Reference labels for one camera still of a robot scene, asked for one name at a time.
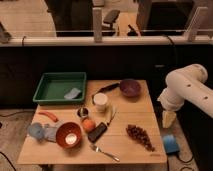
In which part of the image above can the dark red grape bunch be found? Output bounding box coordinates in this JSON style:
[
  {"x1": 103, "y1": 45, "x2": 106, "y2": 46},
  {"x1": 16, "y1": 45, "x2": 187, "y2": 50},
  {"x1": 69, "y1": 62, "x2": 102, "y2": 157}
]
[{"x1": 126, "y1": 124, "x2": 155, "y2": 152}]

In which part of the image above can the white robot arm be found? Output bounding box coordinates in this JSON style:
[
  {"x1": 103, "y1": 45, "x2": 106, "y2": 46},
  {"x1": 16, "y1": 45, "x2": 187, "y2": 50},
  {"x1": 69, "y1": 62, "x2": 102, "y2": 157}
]
[{"x1": 158, "y1": 64, "x2": 213, "y2": 128}]

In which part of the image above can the white paper cup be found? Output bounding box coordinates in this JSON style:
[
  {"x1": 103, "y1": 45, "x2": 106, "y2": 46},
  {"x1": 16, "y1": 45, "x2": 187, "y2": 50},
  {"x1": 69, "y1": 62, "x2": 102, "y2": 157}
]
[{"x1": 93, "y1": 93, "x2": 108, "y2": 112}]

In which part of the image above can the small metal cup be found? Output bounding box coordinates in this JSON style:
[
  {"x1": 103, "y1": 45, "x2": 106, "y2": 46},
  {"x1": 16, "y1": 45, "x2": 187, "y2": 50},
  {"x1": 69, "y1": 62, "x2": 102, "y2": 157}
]
[{"x1": 77, "y1": 107, "x2": 89, "y2": 119}]

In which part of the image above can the blue plastic cup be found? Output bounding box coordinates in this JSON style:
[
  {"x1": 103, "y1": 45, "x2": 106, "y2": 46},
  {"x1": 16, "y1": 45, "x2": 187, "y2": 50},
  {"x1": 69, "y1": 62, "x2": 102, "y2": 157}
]
[{"x1": 28, "y1": 123, "x2": 44, "y2": 140}]

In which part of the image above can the blue tape roll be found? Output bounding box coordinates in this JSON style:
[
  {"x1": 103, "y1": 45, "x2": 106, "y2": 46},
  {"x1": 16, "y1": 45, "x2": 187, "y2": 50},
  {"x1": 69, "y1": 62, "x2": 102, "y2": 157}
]
[{"x1": 163, "y1": 135, "x2": 180, "y2": 154}]

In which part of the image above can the purple bowl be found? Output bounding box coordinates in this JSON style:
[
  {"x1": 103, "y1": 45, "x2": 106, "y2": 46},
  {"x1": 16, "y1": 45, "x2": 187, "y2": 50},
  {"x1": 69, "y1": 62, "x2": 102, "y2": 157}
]
[{"x1": 119, "y1": 79, "x2": 141, "y2": 97}]

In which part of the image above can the wooden table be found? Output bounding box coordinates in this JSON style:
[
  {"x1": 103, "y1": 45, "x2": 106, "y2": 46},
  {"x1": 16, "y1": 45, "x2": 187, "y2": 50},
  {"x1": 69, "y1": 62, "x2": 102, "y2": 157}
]
[{"x1": 18, "y1": 80, "x2": 167, "y2": 165}]

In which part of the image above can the black rectangular block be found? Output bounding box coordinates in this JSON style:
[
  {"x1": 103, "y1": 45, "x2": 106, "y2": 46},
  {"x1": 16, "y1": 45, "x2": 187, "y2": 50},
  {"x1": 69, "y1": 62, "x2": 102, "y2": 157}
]
[{"x1": 88, "y1": 122, "x2": 107, "y2": 143}]

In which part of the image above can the silver fork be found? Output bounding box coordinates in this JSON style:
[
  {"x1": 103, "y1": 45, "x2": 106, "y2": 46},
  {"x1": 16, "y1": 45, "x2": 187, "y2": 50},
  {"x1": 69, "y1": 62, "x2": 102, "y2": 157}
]
[{"x1": 90, "y1": 144, "x2": 120, "y2": 162}]

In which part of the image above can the orange fruit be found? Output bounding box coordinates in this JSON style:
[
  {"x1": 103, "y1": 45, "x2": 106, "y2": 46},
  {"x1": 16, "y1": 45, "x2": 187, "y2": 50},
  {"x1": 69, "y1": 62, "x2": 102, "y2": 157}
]
[{"x1": 82, "y1": 119, "x2": 96, "y2": 133}]

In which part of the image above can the orange bowl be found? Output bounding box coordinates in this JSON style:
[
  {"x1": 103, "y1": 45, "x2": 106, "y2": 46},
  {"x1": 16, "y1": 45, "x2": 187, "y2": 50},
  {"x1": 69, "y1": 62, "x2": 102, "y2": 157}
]
[{"x1": 56, "y1": 122, "x2": 82, "y2": 149}]

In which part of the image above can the orange carrot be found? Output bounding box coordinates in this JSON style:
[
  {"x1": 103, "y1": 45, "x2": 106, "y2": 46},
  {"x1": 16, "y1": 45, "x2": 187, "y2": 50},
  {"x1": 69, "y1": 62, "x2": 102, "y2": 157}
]
[{"x1": 38, "y1": 111, "x2": 58, "y2": 122}]

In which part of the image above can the green plastic tray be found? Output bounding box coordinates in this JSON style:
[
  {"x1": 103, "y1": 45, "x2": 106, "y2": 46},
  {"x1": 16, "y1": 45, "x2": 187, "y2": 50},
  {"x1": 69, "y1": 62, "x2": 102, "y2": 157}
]
[{"x1": 33, "y1": 72, "x2": 87, "y2": 105}]

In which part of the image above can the grey cloth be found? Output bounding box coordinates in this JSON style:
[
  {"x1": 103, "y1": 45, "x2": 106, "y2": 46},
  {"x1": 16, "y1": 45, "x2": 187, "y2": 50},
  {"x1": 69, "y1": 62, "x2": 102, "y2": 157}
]
[{"x1": 44, "y1": 121, "x2": 62, "y2": 142}]

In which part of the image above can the black handled knife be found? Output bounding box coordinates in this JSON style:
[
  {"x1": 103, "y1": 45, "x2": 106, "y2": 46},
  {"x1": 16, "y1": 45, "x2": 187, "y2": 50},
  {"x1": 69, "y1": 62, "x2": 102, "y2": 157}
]
[{"x1": 92, "y1": 83, "x2": 119, "y2": 99}]

